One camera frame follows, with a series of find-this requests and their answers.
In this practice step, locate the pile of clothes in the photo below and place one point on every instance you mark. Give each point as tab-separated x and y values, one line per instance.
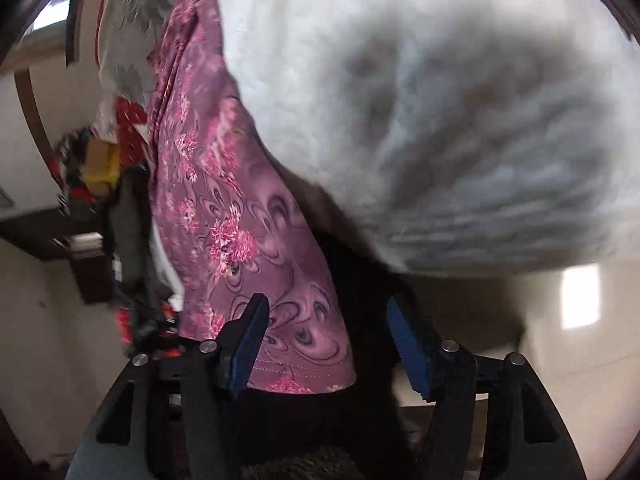
65	168

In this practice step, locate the red patterned quilt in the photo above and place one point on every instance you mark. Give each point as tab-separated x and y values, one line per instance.
123	120

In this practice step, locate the grey flower pillow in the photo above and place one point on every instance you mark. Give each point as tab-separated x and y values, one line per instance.
128	32

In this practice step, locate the dark green jacket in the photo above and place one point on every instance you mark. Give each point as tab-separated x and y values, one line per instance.
126	224

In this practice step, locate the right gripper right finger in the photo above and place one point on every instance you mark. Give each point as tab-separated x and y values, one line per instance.
525	436

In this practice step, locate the yellow cardboard box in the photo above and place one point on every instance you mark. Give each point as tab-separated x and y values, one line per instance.
101	169

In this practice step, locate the purple floral shirt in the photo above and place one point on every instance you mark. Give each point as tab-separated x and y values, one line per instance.
229	225

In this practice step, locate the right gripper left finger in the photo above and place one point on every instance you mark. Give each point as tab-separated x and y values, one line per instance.
161	413

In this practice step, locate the white quilted mattress cover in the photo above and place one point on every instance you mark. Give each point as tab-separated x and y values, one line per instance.
450	136

